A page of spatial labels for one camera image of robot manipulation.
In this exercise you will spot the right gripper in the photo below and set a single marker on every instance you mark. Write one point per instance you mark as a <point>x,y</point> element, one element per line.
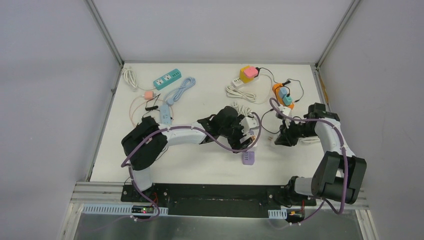
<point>286,137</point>

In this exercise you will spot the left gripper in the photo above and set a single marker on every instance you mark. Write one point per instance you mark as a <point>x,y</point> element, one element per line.
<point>238,131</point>

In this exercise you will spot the purple power strip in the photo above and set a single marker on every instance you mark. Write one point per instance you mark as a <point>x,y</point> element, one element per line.
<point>248,158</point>

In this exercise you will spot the white cube socket adapter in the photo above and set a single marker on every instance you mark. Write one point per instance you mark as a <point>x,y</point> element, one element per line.
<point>251,135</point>

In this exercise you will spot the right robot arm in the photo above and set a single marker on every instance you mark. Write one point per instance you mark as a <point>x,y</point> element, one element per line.
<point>340,173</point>

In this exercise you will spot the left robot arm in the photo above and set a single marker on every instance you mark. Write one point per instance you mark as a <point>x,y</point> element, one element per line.
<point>144,144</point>

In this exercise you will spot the teal plug adapter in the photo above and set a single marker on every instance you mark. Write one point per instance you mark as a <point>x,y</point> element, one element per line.
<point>287,100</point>

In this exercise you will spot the yellow pink cube socket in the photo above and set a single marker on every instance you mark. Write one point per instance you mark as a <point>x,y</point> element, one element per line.
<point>248,73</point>

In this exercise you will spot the small pink plug charger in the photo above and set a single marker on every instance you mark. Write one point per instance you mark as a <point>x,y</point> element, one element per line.
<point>149,95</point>

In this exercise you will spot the orange power strip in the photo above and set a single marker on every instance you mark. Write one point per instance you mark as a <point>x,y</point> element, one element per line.
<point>275,88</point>

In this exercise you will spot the white usb power strip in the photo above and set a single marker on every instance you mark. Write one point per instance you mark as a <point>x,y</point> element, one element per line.
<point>237,83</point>

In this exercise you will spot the light blue power strip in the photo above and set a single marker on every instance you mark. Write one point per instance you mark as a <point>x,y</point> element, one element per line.
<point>166,115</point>

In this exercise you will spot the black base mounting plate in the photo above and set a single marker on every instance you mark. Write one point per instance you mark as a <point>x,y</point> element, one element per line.
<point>215,200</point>

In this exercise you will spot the teal power strip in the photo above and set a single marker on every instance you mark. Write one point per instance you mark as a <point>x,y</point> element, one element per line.
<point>167,79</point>

